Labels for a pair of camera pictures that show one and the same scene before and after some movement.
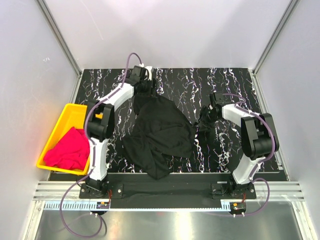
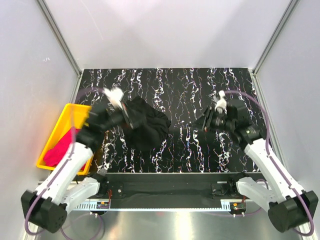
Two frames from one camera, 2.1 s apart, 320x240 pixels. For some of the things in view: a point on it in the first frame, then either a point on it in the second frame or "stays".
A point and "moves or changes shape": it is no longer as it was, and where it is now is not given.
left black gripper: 151,91 to 126,114
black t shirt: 160,133 moves or changes shape
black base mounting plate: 168,191 stays
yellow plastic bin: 73,115 stays
